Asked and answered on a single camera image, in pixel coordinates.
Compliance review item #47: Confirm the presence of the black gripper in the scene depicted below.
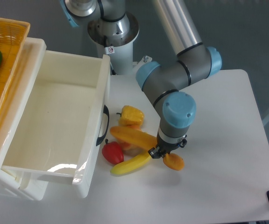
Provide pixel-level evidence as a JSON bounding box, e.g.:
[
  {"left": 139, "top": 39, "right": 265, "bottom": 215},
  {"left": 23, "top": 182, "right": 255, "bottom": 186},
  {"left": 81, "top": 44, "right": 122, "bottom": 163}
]
[{"left": 148, "top": 134, "right": 187, "bottom": 159}]

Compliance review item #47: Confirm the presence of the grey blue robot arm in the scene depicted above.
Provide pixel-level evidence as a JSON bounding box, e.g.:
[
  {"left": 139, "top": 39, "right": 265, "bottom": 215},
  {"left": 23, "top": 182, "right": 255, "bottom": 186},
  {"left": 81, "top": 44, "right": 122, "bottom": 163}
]
[{"left": 60, "top": 0, "right": 222, "bottom": 159}]

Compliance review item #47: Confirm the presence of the peach coloured fruit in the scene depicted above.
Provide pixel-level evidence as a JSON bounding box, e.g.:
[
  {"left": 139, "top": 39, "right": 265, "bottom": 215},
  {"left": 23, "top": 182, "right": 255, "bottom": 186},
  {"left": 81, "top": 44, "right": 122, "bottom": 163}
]
[{"left": 118, "top": 125, "right": 142, "bottom": 156}]

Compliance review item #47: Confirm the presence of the yellow banana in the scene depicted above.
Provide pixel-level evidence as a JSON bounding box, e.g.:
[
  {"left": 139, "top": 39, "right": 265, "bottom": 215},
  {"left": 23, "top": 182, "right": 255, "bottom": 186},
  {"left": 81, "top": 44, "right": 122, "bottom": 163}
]
[{"left": 110, "top": 152, "right": 151, "bottom": 175}]

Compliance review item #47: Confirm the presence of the yellow bell pepper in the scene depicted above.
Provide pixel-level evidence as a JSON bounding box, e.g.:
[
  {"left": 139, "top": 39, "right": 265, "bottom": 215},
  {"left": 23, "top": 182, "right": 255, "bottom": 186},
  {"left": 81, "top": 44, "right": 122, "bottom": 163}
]
[{"left": 117, "top": 105, "right": 145, "bottom": 126}]

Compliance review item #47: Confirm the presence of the red bell pepper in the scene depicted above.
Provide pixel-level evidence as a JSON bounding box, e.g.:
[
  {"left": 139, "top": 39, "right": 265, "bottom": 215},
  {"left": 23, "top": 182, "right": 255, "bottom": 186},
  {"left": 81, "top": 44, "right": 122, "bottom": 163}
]
[{"left": 102, "top": 139, "right": 124, "bottom": 165}]

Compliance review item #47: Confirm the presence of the white plastic drawer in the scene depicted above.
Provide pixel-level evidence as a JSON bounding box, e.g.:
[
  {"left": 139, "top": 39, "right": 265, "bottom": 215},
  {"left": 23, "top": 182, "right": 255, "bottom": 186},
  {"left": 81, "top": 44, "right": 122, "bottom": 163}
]
[{"left": 13, "top": 51, "right": 110, "bottom": 198}]

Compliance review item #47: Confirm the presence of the white drawer cabinet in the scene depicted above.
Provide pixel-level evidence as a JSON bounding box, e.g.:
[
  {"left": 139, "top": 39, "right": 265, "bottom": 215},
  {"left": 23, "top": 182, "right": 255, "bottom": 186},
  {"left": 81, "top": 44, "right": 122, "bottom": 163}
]
[{"left": 0, "top": 37, "right": 48, "bottom": 201}]

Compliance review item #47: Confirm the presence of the orange woven basket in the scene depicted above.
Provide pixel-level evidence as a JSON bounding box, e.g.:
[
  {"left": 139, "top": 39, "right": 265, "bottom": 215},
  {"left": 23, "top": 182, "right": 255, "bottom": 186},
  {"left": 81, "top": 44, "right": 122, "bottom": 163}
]
[{"left": 0, "top": 15, "right": 31, "bottom": 161}]

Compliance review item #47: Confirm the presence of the black drawer handle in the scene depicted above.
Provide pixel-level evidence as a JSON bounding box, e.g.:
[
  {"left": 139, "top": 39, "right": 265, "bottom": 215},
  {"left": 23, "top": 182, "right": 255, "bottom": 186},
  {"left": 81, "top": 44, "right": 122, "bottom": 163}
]
[{"left": 96, "top": 105, "right": 110, "bottom": 146}]

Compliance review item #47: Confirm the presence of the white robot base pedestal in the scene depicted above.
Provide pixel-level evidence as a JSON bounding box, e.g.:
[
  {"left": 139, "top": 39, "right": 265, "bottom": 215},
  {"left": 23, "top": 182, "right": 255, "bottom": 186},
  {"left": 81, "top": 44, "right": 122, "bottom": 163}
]
[{"left": 87, "top": 12, "right": 143, "bottom": 75}]

